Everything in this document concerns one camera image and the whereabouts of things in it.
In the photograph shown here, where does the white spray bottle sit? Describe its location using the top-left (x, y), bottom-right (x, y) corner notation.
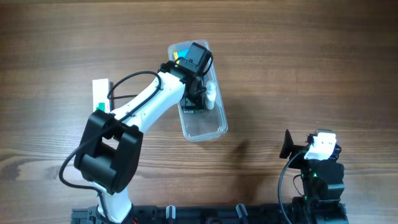
top-left (205, 80), bottom-right (216, 110)

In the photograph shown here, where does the clear plastic container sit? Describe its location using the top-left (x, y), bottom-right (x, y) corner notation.
top-left (167, 39), bottom-right (229, 143)

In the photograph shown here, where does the blue cough drops box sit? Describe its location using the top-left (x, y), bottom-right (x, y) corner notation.
top-left (172, 46), bottom-right (208, 82)

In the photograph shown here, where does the dark green tape box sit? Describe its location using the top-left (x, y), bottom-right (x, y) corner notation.
top-left (182, 108), bottom-right (203, 114)

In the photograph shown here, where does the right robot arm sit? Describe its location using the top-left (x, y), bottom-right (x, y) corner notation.
top-left (277, 129), bottom-right (348, 223)

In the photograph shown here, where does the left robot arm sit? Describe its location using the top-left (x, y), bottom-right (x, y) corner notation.
top-left (74, 42), bottom-right (213, 223)

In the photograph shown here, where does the white and green box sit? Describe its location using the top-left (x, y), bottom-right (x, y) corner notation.
top-left (92, 78), bottom-right (111, 113)

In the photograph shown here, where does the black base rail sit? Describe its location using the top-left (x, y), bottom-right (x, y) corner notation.
top-left (70, 202), bottom-right (348, 224)

